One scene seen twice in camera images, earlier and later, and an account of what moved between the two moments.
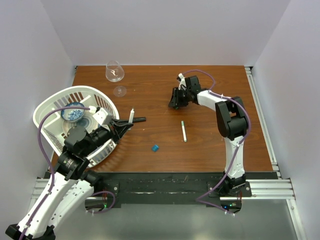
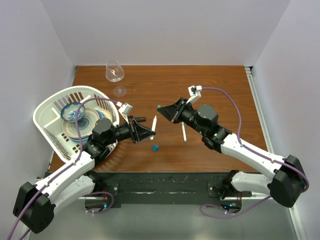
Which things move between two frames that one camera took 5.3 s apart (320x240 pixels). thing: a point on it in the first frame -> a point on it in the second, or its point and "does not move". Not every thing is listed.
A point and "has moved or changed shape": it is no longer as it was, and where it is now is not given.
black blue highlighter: x=139 y=119 does not move
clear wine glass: x=114 y=73 does not move
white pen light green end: x=183 y=131 does not move
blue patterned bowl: x=73 y=114 does not move
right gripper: x=175 y=101 -> x=174 y=112
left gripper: x=117 y=128 -> x=138 y=133
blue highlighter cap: x=155 y=148 does not move
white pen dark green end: x=131 y=115 has moved or changed shape
